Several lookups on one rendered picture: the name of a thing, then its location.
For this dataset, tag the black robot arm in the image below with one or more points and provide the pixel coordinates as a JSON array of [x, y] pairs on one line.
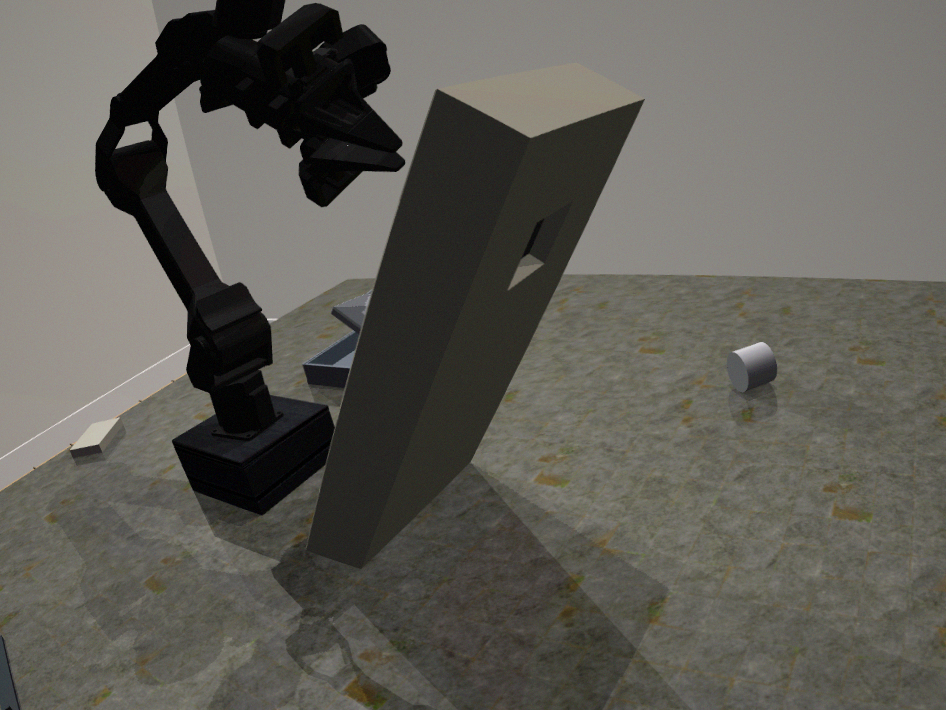
[[230, 338]]

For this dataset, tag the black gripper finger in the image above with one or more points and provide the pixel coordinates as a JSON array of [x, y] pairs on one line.
[[335, 156], [333, 108]]

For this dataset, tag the beige flat box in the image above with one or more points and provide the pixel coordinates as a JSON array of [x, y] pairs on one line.
[[96, 438]]

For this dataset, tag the light blue shallow tray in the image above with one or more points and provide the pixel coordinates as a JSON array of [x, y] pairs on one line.
[[331, 366]]

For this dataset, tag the grey cylinder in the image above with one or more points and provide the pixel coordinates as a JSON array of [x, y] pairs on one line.
[[751, 367]]

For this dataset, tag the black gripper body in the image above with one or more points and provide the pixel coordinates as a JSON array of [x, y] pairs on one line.
[[283, 69]]

